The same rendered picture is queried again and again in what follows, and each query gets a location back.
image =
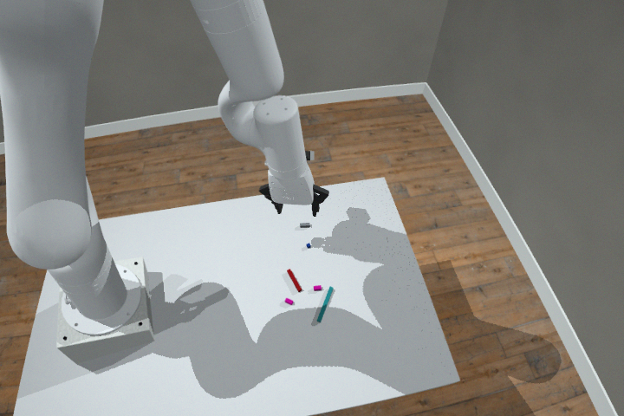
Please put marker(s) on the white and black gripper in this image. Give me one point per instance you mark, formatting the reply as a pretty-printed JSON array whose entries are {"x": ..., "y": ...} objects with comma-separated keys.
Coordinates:
[{"x": 300, "y": 190}]

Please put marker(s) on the dark red rectangular bar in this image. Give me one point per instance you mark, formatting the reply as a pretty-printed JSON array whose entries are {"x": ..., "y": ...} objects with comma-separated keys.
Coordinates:
[{"x": 294, "y": 280}]

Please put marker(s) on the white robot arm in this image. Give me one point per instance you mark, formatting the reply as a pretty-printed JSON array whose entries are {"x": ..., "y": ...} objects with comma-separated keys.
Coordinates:
[{"x": 46, "y": 48}]

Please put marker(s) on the turquoise rod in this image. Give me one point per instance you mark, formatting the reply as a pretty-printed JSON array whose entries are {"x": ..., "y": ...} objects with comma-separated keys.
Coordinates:
[{"x": 319, "y": 319}]

